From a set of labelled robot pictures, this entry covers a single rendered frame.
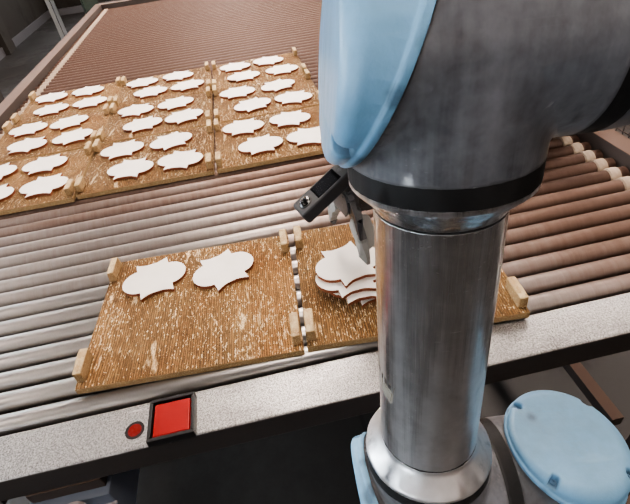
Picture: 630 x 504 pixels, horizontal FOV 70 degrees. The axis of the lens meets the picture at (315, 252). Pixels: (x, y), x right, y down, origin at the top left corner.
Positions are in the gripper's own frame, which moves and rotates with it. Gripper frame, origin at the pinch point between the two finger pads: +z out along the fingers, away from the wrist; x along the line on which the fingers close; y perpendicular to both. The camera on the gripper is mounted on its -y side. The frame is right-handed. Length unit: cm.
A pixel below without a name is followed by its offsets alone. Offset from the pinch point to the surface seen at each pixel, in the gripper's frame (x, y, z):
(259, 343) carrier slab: -7.9, -22.4, 8.5
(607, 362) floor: -2, 106, 102
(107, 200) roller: 66, -46, 10
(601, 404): -23, 69, 75
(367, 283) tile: -6.8, 0.7, 5.1
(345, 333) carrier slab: -13.3, -7.4, 8.5
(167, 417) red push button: -14.8, -40.7, 9.2
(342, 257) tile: 1.6, -0.5, 4.3
